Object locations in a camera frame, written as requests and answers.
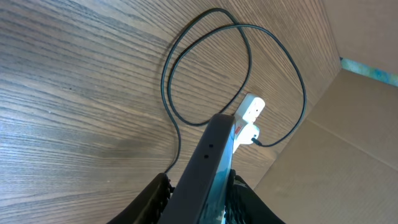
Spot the white USB charger adapter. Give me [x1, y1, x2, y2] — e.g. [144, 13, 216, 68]
[233, 121, 260, 153]

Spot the white power strip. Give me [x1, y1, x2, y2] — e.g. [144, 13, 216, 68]
[234, 93, 266, 123]

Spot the black smartphone with lit screen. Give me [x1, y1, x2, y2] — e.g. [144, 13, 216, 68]
[159, 114, 235, 224]

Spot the black charging cable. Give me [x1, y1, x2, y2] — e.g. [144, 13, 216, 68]
[160, 7, 307, 174]

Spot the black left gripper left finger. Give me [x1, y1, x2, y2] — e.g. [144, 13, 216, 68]
[108, 173, 174, 224]

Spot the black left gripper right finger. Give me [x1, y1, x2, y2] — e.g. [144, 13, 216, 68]
[224, 169, 284, 224]

